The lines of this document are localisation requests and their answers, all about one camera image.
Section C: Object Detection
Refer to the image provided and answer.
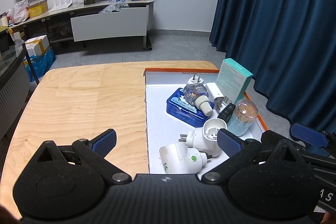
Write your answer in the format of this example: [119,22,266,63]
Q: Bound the clear liquid refill bottle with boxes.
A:
[183,84,213,117]

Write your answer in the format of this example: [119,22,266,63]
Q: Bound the white rounded charger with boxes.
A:
[187,75,204,85]

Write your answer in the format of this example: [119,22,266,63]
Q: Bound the right hand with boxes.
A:
[321,211,336,224]

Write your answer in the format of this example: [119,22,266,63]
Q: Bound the orange white cardboard box lid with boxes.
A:
[143,67,270,175]

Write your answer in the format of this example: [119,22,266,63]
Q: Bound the pink plastic bag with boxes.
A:
[7,0,29,24]

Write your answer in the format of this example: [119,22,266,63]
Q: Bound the tv stand cabinet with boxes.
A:
[12,0,154,50]

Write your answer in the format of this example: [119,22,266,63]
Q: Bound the yellow box on stand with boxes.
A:
[28,0,49,18]

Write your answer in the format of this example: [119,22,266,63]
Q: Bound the white square charger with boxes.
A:
[205,83,224,110]

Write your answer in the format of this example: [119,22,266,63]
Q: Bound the black charger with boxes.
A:
[218,103,236,123]

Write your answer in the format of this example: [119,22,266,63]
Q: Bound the teal white product box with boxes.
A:
[216,58,253,105]

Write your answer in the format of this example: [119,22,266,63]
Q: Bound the cardboard box on floor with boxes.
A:
[25,35,50,57]

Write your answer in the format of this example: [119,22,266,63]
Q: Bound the blue curtain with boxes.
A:
[210,0,335,132]

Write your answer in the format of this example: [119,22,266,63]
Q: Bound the blue plastic bag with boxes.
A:
[30,47,56,78]

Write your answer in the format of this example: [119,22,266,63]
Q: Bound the white socket plug heater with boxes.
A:
[178,118,227,157]

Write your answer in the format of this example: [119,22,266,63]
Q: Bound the white router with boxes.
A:
[49,0,73,12]

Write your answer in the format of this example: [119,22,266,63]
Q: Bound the white mosquito plug heater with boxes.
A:
[159,142,213,174]

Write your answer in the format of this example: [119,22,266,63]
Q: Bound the plastic bags in drawer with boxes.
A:
[98,2,129,14]

